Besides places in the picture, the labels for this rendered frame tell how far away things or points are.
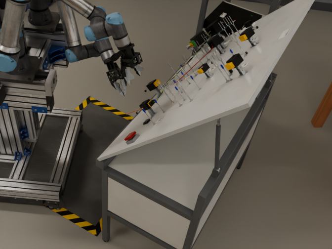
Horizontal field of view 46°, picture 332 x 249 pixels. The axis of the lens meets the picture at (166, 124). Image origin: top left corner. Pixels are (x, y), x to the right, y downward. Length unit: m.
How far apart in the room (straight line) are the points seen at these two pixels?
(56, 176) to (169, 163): 0.98
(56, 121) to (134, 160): 1.21
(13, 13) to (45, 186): 1.37
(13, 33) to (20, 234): 1.51
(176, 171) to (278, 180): 1.41
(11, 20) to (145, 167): 1.02
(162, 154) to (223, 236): 0.96
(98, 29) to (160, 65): 2.41
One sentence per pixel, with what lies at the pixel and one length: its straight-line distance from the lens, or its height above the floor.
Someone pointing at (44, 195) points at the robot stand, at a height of 0.20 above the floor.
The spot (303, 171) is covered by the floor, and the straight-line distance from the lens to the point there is 3.63.
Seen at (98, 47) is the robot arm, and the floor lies 1.30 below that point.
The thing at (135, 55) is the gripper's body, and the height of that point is 1.41.
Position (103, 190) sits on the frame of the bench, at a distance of 2.38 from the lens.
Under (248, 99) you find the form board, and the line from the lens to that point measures 1.48.
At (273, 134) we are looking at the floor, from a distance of 3.82.
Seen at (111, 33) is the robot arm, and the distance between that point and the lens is 1.92.
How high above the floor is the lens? 2.56
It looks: 45 degrees down
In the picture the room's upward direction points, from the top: 9 degrees clockwise
